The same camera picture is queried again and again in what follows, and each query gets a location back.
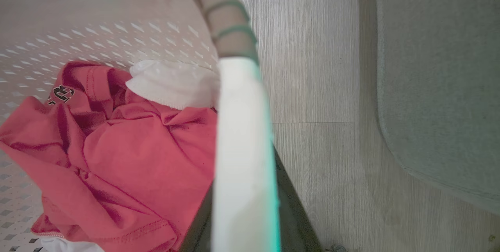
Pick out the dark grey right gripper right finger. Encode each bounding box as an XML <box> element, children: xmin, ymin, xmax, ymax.
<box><xmin>273</xmin><ymin>147</ymin><xmax>325</xmax><ymax>252</ymax></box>

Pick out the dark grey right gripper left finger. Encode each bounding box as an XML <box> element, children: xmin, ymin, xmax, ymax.
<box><xmin>179</xmin><ymin>184</ymin><xmax>214</xmax><ymax>252</ymax></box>

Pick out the white perforated plastic laundry basket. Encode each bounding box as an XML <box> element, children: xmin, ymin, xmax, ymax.
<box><xmin>0</xmin><ymin>0</ymin><xmax>282</xmax><ymax>252</ymax></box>

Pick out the red t-shirt with black print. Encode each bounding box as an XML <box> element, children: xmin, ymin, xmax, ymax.
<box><xmin>0</xmin><ymin>61</ymin><xmax>218</xmax><ymax>252</ymax></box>

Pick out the white cloth garment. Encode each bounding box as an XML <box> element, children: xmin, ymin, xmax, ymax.
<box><xmin>125</xmin><ymin>59</ymin><xmax>221</xmax><ymax>111</ymax></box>
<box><xmin>39</xmin><ymin>236</ymin><xmax>105</xmax><ymax>252</ymax></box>

